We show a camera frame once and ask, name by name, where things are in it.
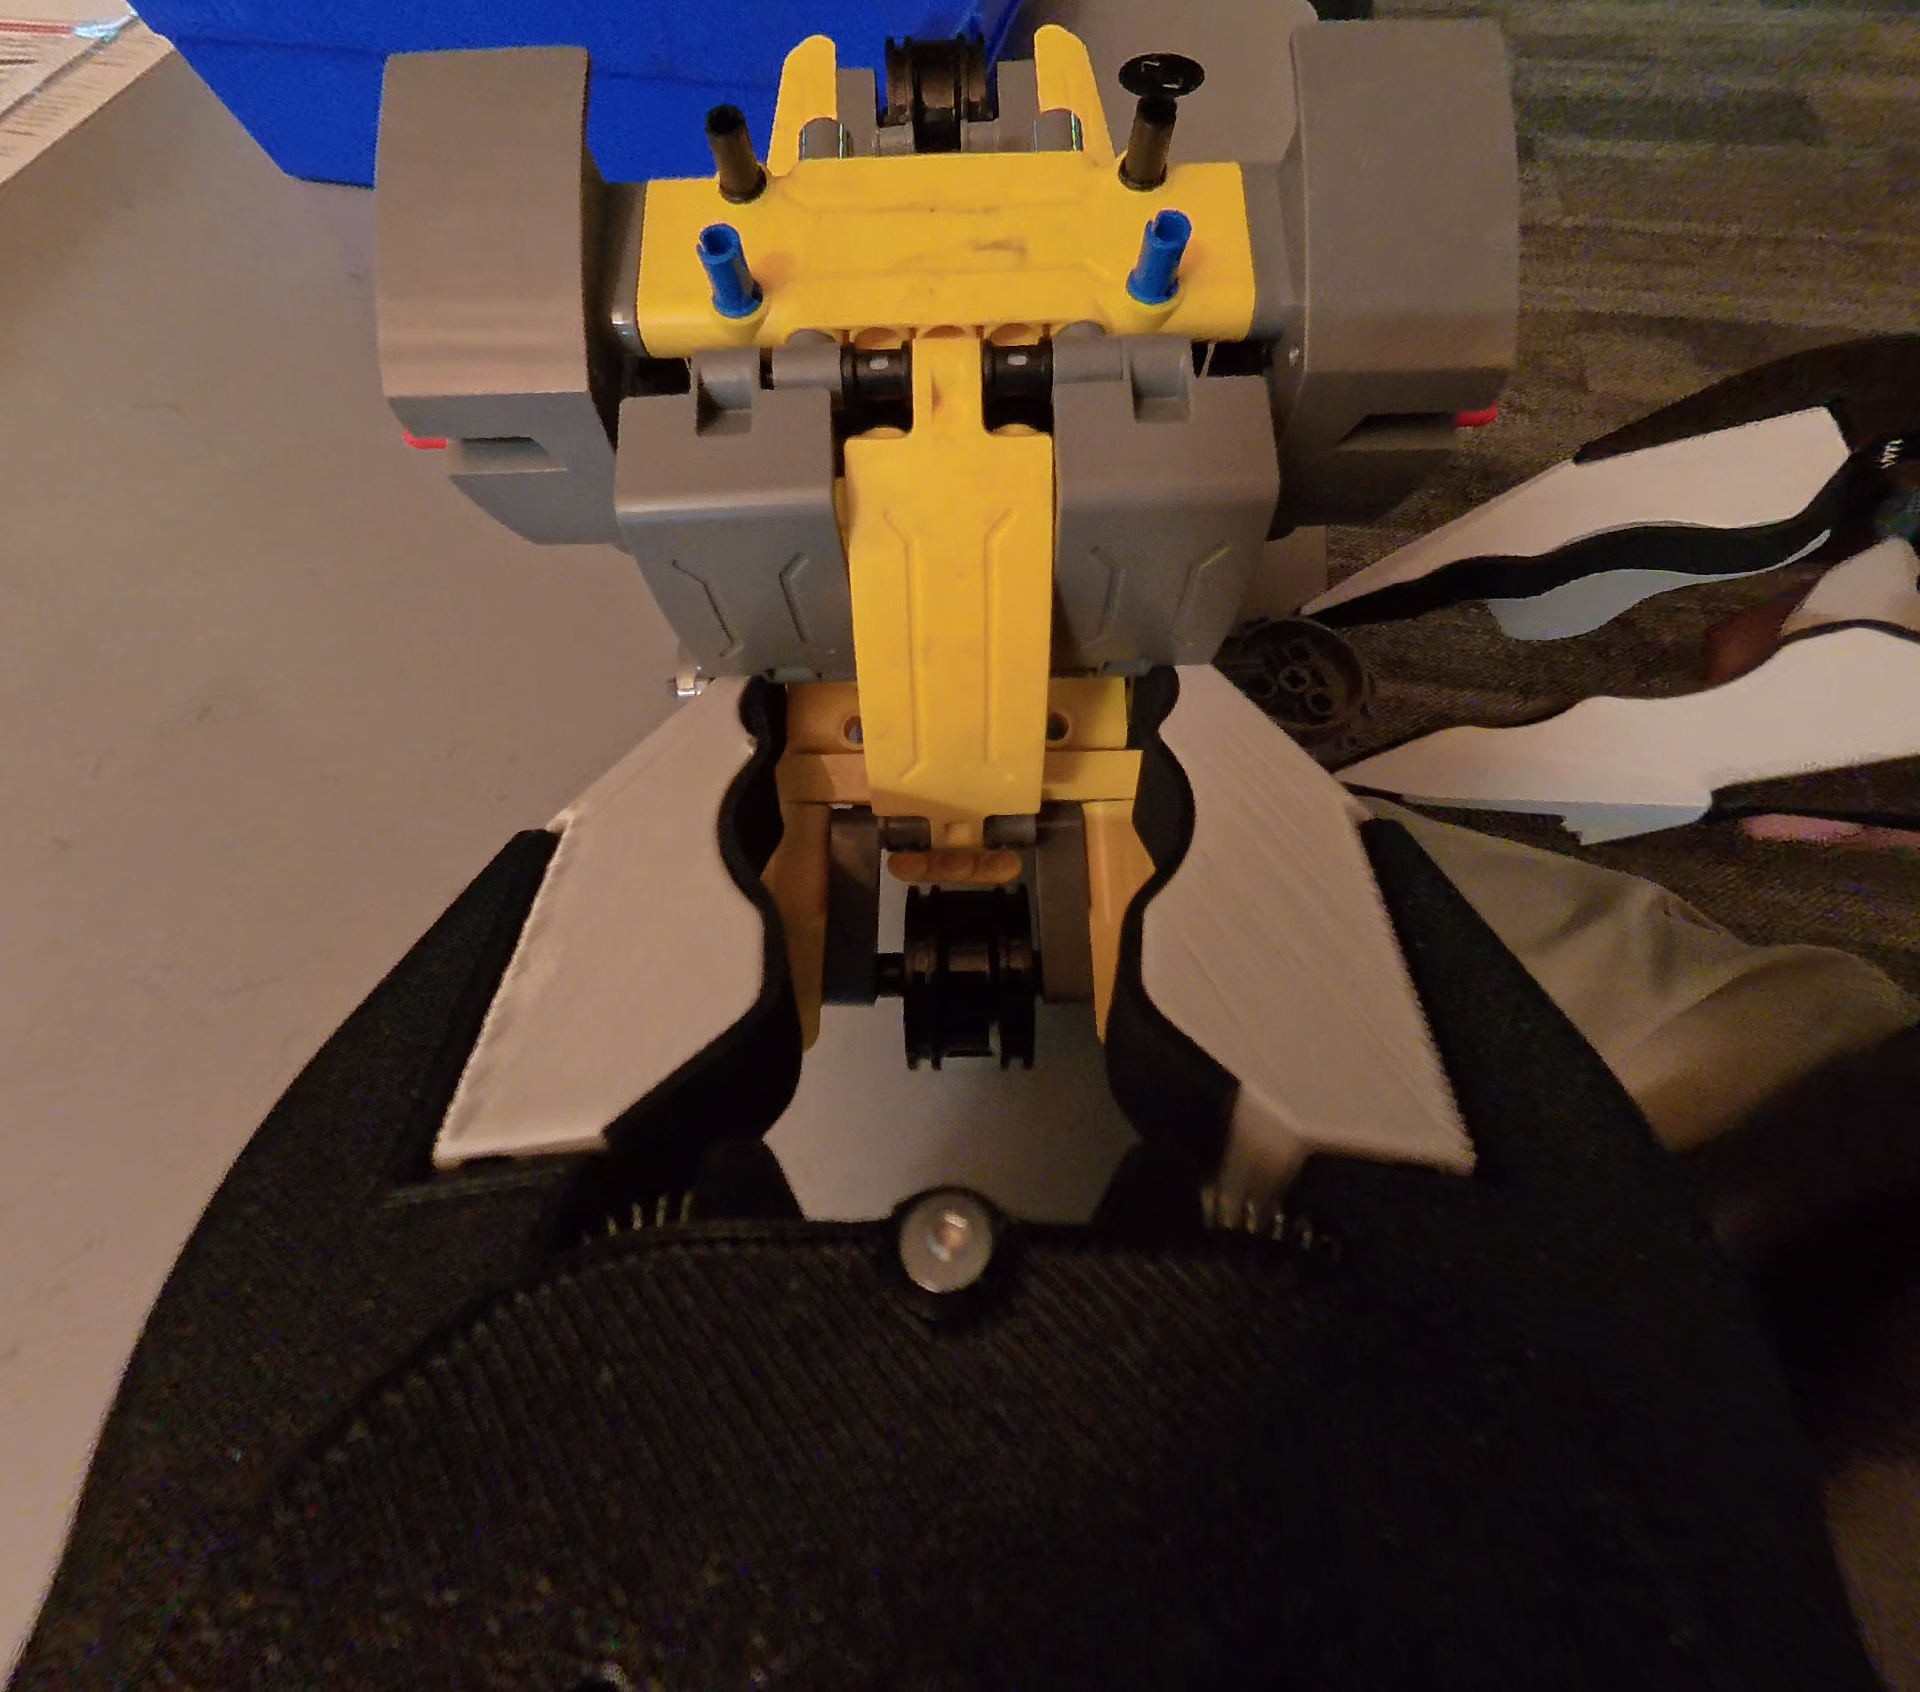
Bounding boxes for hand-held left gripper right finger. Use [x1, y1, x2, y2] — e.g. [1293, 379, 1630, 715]
[1104, 665, 1479, 1201]

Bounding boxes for yellow grey toy brick vehicle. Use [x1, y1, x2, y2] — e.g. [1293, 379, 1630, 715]
[372, 17, 1519, 1072]

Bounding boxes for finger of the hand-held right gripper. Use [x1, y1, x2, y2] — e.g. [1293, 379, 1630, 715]
[1332, 535, 1920, 849]
[1297, 404, 1866, 647]

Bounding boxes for white paper sheet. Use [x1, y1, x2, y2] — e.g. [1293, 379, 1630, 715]
[0, 0, 182, 179]

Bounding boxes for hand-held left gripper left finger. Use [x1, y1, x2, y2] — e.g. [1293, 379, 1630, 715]
[432, 678, 821, 1176]

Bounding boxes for person's beige pants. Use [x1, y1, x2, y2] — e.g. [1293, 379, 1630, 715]
[1379, 797, 1920, 1153]

